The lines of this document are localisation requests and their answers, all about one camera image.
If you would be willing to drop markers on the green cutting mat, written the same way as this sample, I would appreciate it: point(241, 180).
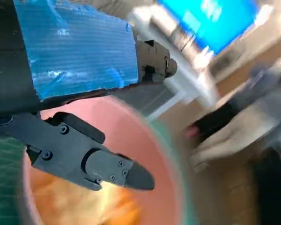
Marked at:
point(4, 164)

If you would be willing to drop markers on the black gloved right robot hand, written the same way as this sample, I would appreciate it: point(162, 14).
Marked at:
point(215, 122)

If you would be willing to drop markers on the round toy bread bun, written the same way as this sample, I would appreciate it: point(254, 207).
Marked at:
point(84, 206)

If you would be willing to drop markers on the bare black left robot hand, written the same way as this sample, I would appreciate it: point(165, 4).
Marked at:
point(72, 51)

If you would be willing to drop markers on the blue computer monitor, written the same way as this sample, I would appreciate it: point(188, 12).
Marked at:
point(210, 23)

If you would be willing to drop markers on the pink bowl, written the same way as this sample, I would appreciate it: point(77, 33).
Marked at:
point(135, 140)

